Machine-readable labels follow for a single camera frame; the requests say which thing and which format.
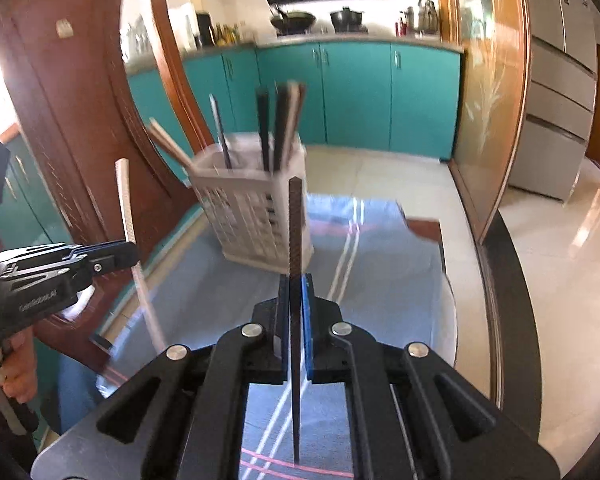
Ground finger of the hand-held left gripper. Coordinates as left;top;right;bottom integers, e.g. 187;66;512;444
77;241;136;256
87;249;140;275

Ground brown wooden panel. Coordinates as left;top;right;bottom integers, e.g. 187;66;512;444
405;217;443;247

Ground teal kitchen cabinets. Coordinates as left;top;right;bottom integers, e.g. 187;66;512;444
0;40;463;261

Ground steel kettle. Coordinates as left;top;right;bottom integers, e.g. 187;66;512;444
417;0;440;33

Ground carved wooden chair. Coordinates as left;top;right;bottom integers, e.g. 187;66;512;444
0;0;221;376

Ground black cooking pot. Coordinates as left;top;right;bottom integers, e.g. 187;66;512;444
329;7;365;31

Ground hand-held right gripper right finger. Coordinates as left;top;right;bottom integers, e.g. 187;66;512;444
302;272;498;480

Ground beige patterned chopstick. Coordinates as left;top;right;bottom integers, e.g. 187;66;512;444
115;158;168;351
286;81;302;146

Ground blue striped towel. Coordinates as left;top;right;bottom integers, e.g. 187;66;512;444
55;192;448;480

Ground group of condiment bottles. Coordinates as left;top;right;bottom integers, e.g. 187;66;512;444
212;22;241;44

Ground kitchen countertop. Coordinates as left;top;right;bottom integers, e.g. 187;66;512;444
125;30;463;68

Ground wooden framed glass door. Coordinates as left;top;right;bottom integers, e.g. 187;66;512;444
432;0;531;251

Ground black chopstick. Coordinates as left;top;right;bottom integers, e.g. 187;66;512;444
271;82;293;173
209;94;233;170
287;176;305;465
256;86;272;173

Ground grey plastic utensil basket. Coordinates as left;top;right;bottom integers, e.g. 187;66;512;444
187;132;316;273

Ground black countertop appliance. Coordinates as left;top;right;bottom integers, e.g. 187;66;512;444
196;11;215;47

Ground grey refrigerator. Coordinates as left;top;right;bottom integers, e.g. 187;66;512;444
507;0;600;203

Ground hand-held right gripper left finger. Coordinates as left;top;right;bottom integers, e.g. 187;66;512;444
96;274;293;480

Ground black wok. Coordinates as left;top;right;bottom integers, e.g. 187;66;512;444
270;5;317;31

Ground plain beige chopstick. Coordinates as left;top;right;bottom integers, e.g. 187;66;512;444
147;119;193;171
152;117;198;168

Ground person's left hand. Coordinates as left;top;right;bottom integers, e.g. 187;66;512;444
0;330;38;401

